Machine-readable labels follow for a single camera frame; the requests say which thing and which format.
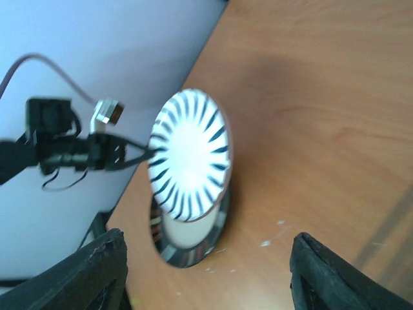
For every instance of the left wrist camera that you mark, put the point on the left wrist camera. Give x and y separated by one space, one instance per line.
107 112

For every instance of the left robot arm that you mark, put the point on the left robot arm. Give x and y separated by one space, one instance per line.
52 141

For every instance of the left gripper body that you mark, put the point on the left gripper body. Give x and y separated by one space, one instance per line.
105 152

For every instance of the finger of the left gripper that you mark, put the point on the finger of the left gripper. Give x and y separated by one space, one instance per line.
136 147
136 161

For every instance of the dark patterned plate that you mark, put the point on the dark patterned plate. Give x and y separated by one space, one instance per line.
184 244

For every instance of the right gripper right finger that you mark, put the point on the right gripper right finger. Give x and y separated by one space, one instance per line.
323 280

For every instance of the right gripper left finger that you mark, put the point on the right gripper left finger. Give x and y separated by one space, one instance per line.
93 277

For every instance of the white blue striped plate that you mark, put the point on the white blue striped plate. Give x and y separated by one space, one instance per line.
193 155

